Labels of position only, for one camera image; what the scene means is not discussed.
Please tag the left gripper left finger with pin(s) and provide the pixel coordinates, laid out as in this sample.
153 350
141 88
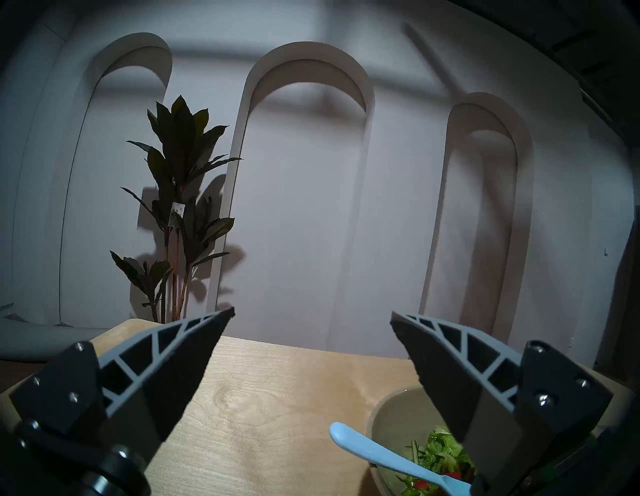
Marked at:
170 380

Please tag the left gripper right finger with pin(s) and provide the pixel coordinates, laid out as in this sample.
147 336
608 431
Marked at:
450 380

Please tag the light blue spoon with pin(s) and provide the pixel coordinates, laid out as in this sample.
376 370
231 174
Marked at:
370 450

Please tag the mixed green salad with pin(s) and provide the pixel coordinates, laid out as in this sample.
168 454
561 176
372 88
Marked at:
440 452

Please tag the light wooden table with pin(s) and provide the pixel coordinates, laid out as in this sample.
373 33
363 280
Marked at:
280 400

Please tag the white plant tag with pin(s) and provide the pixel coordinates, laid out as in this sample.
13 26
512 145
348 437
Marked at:
177 210

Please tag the tall potted plant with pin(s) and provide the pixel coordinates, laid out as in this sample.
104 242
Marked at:
175 145

